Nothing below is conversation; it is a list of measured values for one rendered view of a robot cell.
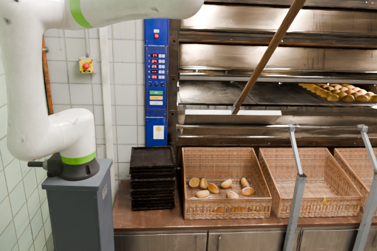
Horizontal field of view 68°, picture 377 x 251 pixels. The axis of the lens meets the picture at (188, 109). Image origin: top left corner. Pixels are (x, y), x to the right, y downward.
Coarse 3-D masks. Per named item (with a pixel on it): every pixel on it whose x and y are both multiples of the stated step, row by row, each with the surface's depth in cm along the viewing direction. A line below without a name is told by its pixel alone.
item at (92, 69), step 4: (80, 60) 180; (84, 60) 180; (88, 60) 180; (92, 60) 181; (80, 64) 181; (92, 64) 182; (80, 68) 182; (92, 68) 182; (96, 68) 189; (80, 72) 183; (84, 72) 183; (88, 72) 183; (92, 72) 183
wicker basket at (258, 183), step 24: (192, 168) 212; (216, 168) 214; (240, 168) 215; (192, 192) 202; (240, 192) 204; (264, 192) 187; (192, 216) 175; (216, 216) 176; (240, 216) 178; (264, 216) 179
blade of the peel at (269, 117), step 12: (192, 120) 165; (204, 120) 166; (216, 120) 166; (228, 120) 166; (240, 120) 167; (252, 120) 167; (264, 120) 168; (192, 132) 186; (204, 132) 186; (216, 132) 187; (228, 132) 187; (240, 132) 188; (252, 132) 188
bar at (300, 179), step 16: (192, 128) 169; (208, 128) 170; (224, 128) 170; (240, 128) 171; (256, 128) 172; (272, 128) 173; (288, 128) 174; (304, 128) 174; (320, 128) 175; (336, 128) 176; (352, 128) 177; (368, 144) 174; (304, 176) 159; (368, 208) 171; (288, 224) 172; (368, 224) 174; (288, 240) 173
